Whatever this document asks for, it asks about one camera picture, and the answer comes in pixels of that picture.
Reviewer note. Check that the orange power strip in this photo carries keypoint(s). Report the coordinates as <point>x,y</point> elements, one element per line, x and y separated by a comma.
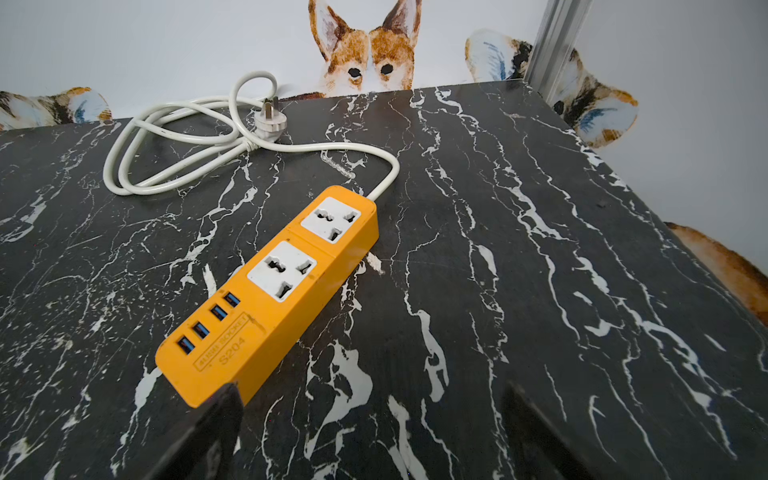
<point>245,329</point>

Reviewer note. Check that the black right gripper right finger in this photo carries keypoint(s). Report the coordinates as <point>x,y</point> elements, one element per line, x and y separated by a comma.
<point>538,450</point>

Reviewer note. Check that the aluminium frame post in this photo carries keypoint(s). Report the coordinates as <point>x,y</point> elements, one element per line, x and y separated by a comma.
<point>556,38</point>

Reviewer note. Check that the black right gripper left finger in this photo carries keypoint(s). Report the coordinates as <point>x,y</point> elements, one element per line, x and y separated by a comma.
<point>200,446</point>

